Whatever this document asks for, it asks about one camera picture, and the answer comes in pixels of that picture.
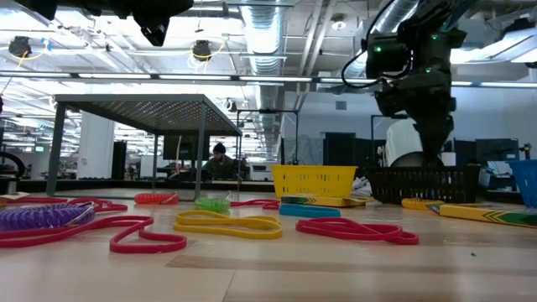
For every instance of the round ceiling lamp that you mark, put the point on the round ceiling lamp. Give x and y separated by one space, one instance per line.
338 23

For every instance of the black cabinet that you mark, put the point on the black cabinet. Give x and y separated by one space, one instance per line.
340 149

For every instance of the yellow rubber band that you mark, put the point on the yellow rubber band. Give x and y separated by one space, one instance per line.
230 233

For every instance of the black frame stand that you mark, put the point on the black frame stand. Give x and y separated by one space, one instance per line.
386 116
268 111

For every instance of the long ceiling light strip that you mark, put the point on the long ceiling light strip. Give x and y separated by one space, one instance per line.
189 77

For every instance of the white pillar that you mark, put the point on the white pillar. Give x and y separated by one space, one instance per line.
95 147

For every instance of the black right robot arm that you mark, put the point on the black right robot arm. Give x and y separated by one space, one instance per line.
436 42

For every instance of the black ceiling spotlight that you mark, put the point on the black ceiling spotlight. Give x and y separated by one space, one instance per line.
19 46
201 49

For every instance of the white desk lamp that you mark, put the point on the white desk lamp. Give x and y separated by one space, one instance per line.
400 142

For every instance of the blue plastic basket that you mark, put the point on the blue plastic basket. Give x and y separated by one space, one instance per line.
526 180

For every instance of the grey perforated metal shelf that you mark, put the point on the grey perforated metal shelf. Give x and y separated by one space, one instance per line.
147 111

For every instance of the black monitor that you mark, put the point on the black monitor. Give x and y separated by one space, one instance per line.
497 151
184 147

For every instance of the red rubber band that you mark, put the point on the red rubber band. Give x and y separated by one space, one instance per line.
38 200
268 205
147 248
109 206
403 240

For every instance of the yellow green crayon box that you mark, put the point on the yellow green crayon box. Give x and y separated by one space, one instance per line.
482 215

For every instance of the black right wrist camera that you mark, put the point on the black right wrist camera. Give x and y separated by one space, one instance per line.
386 56

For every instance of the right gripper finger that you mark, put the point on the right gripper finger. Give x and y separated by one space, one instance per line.
432 138

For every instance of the small black tripod camera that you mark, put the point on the small black tripod camera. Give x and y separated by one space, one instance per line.
526 147

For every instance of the yellow plastic basket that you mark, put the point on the yellow plastic basket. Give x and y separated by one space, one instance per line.
312 180

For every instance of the blue rubber band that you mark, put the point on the blue rubber band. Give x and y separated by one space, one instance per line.
308 211

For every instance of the white cylinder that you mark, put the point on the white cylinder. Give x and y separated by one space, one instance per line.
449 159

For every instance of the person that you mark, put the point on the person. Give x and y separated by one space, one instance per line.
219 165

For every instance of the black plastic basket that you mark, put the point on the black plastic basket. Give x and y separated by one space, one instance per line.
419 184

